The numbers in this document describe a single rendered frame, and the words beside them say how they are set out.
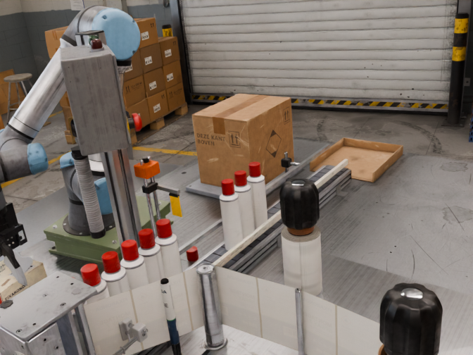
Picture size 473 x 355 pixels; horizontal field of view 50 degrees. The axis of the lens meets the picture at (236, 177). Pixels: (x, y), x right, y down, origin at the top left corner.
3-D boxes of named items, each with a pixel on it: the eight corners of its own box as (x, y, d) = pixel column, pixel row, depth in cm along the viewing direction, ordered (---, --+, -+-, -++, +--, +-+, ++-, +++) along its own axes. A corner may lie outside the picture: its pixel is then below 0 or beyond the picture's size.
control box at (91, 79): (82, 157, 99) (59, 60, 92) (78, 133, 114) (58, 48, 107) (133, 147, 102) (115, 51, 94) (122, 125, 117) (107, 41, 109)
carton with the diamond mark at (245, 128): (253, 194, 178) (246, 120, 167) (200, 182, 191) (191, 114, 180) (294, 163, 200) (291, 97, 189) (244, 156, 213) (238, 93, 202)
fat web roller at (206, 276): (217, 353, 103) (207, 277, 96) (200, 346, 106) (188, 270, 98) (230, 340, 106) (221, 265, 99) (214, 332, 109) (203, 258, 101)
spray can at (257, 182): (262, 233, 146) (256, 168, 138) (247, 229, 149) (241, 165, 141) (272, 225, 150) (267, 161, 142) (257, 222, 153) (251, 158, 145)
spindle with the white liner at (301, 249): (312, 318, 110) (306, 195, 99) (276, 305, 116) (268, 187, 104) (330, 296, 117) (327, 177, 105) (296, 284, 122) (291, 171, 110)
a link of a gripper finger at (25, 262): (45, 272, 131) (24, 243, 130) (27, 284, 126) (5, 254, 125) (39, 275, 132) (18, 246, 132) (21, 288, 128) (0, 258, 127)
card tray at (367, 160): (373, 182, 182) (373, 172, 180) (309, 170, 197) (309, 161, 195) (402, 154, 204) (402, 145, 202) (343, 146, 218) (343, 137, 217)
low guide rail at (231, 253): (127, 344, 106) (126, 337, 105) (124, 342, 107) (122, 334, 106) (348, 164, 183) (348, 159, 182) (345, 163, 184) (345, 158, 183)
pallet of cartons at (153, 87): (131, 148, 495) (108, 29, 450) (65, 144, 530) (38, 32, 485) (190, 113, 594) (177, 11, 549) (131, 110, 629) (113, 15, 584)
